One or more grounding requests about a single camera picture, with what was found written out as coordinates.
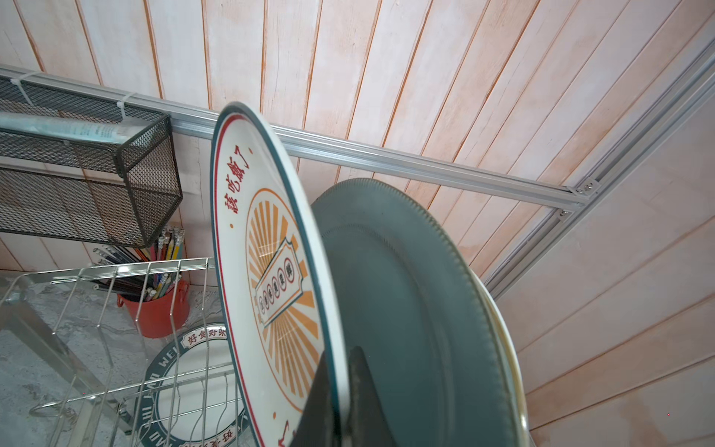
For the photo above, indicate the green rim lettered plate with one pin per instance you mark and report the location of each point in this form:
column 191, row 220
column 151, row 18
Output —
column 189, row 395

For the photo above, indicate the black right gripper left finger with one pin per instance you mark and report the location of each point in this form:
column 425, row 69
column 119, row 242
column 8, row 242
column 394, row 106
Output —
column 319, row 423

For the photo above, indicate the black mesh wall basket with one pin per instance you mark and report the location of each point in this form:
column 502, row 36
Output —
column 121, row 192

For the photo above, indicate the red pen holder cup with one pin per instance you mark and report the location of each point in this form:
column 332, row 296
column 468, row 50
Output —
column 159, row 318

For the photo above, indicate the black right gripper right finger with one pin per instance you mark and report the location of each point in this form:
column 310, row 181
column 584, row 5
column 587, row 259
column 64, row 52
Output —
column 367, row 422

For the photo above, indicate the white green clover plate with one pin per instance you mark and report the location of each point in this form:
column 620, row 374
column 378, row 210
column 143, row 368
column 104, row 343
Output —
column 510, row 364

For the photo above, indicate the large teal plate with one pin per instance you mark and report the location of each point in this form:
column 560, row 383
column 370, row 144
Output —
column 407, row 298

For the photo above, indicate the stainless steel dish rack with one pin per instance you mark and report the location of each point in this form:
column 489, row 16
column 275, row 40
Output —
column 72, row 361

